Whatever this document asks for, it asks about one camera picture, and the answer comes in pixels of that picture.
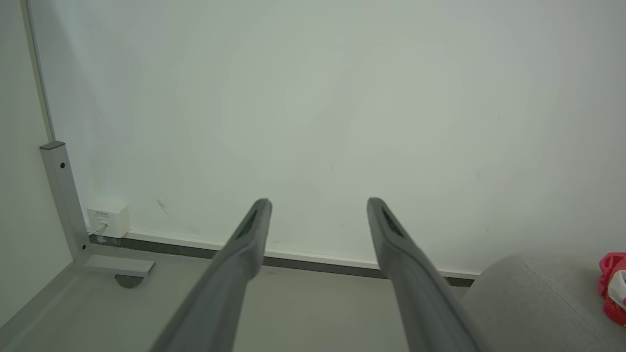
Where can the white and black baseboard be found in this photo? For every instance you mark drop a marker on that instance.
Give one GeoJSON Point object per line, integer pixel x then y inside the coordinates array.
{"type": "Point", "coordinates": [318, 261]}

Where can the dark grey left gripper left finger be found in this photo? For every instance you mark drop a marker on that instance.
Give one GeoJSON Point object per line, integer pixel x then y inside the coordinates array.
{"type": "Point", "coordinates": [230, 283]}

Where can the red and white garment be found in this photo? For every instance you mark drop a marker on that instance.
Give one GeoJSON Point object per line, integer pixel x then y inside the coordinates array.
{"type": "Point", "coordinates": [614, 288]}

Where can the dark round frame foot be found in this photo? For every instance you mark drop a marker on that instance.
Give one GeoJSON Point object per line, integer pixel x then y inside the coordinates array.
{"type": "Point", "coordinates": [129, 281]}

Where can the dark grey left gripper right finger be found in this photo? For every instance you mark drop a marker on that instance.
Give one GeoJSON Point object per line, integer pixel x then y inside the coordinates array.
{"type": "Point", "coordinates": [415, 288]}

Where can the white wall socket box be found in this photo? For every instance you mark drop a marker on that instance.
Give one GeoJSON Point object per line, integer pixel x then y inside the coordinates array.
{"type": "Point", "coordinates": [108, 220]}

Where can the grey fabric sofa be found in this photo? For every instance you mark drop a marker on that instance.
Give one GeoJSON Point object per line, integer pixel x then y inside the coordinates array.
{"type": "Point", "coordinates": [538, 308]}

